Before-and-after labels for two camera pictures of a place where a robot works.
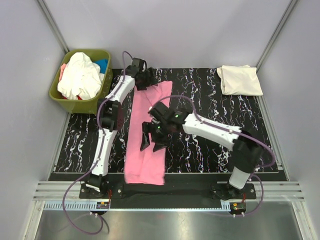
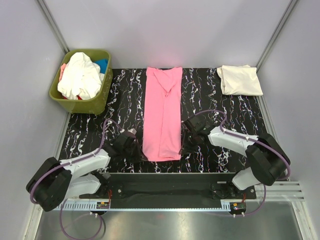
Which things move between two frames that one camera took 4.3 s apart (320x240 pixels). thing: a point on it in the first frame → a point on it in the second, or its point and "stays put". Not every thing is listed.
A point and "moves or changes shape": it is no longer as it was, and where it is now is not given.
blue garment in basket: (103, 64) stays put
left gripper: (150, 80) → (139, 157)
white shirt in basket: (81, 77) stays put
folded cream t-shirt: (241, 80) stays put
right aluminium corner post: (292, 4) stays put
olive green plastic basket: (83, 106) stays put
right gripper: (149, 126) → (185, 148)
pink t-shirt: (146, 167) moves or changes shape
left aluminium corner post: (53, 26) stays put
